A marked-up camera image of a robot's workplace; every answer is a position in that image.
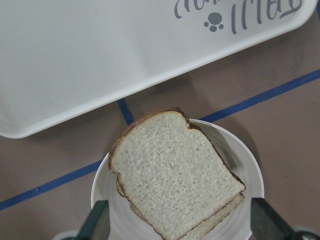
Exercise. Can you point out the bread slice from board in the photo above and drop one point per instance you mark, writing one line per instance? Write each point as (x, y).
(165, 144)

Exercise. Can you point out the cream bear tray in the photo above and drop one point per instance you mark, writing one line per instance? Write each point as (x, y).
(62, 58)

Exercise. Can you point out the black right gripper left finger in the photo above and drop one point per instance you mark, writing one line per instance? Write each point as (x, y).
(97, 224)

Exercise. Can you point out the round cream plate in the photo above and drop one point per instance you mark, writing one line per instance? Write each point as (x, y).
(245, 170)

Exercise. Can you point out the bread slice on plate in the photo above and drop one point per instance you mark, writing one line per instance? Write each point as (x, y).
(179, 208)

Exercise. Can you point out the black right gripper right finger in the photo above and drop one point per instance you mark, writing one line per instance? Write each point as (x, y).
(266, 223)

